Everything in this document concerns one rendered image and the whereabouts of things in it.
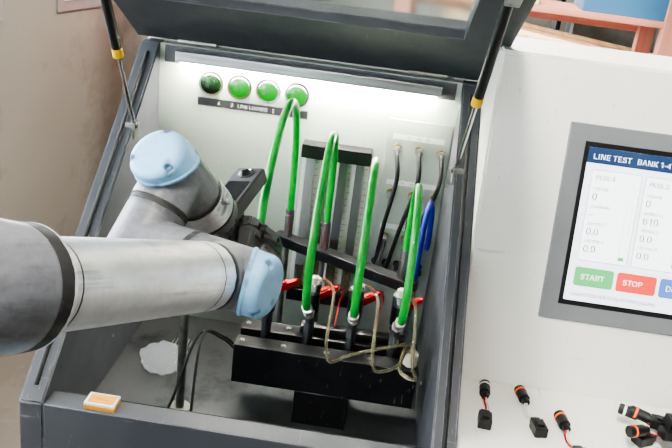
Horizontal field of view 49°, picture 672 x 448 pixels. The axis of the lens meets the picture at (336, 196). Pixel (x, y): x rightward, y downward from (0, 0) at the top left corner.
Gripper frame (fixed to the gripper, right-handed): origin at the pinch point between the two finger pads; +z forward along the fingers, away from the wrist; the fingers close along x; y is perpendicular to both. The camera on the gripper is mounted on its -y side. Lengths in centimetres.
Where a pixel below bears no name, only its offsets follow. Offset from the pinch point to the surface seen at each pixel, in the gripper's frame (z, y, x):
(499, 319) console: 29.8, -2.6, 33.6
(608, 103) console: 12, -36, 52
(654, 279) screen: 31, -12, 60
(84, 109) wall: 162, -153, -198
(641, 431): 32, 14, 57
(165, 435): 9.3, 26.9, -15.2
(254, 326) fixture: 26.3, 2.5, -12.0
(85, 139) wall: 174, -143, -202
